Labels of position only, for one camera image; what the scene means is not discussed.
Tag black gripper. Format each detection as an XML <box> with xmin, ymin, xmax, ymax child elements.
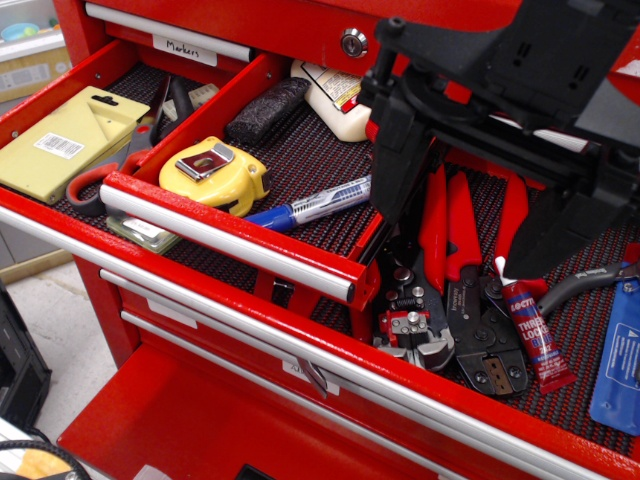
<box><xmin>361</xmin><ymin>1</ymin><xmax>639</xmax><ymax>195</ymax></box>

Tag blue marker pen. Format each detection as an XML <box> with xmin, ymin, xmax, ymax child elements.
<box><xmin>246</xmin><ymin>175</ymin><xmax>371</xmax><ymax>232</ymax></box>

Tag yellow tape measure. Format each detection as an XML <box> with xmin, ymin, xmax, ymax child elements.
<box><xmin>159</xmin><ymin>136</ymin><xmax>272</xmax><ymax>217</ymax></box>

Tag red grey scissors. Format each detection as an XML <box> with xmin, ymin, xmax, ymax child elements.
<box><xmin>66</xmin><ymin>74</ymin><xmax>194</xmax><ymax>217</ymax></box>

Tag grey handled pliers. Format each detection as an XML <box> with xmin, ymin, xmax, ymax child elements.
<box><xmin>537</xmin><ymin>261</ymin><xmax>639</xmax><ymax>316</ymax></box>

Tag white glue bottle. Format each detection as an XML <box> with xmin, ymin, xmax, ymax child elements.
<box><xmin>290</xmin><ymin>60</ymin><xmax>371</xmax><ymax>142</ymax></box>

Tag red tool chest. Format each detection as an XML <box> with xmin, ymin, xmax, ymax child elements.
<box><xmin>1</xmin><ymin>1</ymin><xmax>639</xmax><ymax>479</ymax></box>

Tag cardboard box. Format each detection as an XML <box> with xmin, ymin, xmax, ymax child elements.
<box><xmin>1</xmin><ymin>47</ymin><xmax>72</xmax><ymax>102</ymax></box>

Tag red crimping pliers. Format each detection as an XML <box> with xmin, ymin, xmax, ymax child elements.
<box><xmin>445</xmin><ymin>171</ymin><xmax>529</xmax><ymax>397</ymax></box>

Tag yellow cardboard package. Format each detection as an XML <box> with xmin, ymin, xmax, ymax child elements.
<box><xmin>1</xmin><ymin>86</ymin><xmax>149</xmax><ymax>205</ymax></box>

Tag silver round lock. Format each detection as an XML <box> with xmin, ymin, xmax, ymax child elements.
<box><xmin>340</xmin><ymin>28</ymin><xmax>369</xmax><ymax>58</ymax></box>

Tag red small open drawer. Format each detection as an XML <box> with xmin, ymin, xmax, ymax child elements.
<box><xmin>100</xmin><ymin>54</ymin><xmax>381</xmax><ymax>309</ymax></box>

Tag white markers label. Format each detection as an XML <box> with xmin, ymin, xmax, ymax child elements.
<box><xmin>152</xmin><ymin>34</ymin><xmax>218</xmax><ymax>67</ymax></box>

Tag blue plastic package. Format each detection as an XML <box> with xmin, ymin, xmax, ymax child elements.
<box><xmin>590</xmin><ymin>273</ymin><xmax>639</xmax><ymax>436</ymax></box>

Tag small clear plastic box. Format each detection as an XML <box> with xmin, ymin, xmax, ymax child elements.
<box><xmin>106</xmin><ymin>215</ymin><xmax>182</xmax><ymax>255</ymax></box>

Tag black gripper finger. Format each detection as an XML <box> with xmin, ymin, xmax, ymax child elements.
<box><xmin>504</xmin><ymin>192</ymin><xmax>624</xmax><ymax>280</ymax></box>
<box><xmin>370</xmin><ymin>95</ymin><xmax>431</xmax><ymax>225</ymax></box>

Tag red Loctite threadlocker tube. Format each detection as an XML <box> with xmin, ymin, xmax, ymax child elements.
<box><xmin>495</xmin><ymin>256</ymin><xmax>577</xmax><ymax>394</ymax></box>

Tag red wire stripper tool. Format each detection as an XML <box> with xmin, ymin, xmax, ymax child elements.
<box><xmin>372</xmin><ymin>180</ymin><xmax>455</xmax><ymax>372</ymax></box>

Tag black crate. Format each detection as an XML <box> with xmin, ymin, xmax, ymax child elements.
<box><xmin>1</xmin><ymin>284</ymin><xmax>52</xmax><ymax>430</ymax></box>

